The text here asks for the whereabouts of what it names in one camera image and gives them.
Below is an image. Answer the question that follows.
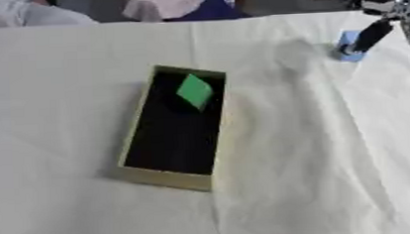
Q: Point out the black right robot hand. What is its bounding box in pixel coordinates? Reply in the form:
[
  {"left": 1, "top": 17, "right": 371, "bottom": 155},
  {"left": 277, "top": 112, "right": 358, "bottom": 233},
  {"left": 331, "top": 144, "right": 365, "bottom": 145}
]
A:
[{"left": 339, "top": 0, "right": 410, "bottom": 106}]

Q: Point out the tan box with black inside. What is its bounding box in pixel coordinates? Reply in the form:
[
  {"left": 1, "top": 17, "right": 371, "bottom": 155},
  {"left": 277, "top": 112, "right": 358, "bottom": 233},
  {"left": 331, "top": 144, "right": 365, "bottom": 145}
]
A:
[{"left": 99, "top": 61, "right": 235, "bottom": 197}]

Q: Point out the light blue block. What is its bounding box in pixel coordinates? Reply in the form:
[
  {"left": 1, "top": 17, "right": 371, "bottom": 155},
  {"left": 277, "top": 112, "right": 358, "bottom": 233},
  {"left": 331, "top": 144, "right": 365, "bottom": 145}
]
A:
[{"left": 331, "top": 29, "right": 371, "bottom": 63}]

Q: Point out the green block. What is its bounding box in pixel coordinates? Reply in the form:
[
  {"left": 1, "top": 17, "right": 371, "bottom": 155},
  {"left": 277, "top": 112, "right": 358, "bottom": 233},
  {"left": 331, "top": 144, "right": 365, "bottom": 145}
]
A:
[{"left": 173, "top": 71, "right": 218, "bottom": 113}]

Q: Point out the person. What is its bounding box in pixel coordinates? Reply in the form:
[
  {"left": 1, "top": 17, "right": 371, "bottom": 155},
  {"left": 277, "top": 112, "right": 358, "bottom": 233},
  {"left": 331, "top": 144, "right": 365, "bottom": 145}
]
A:
[
  {"left": 120, "top": 0, "right": 254, "bottom": 26},
  {"left": 0, "top": 0, "right": 101, "bottom": 30}
]

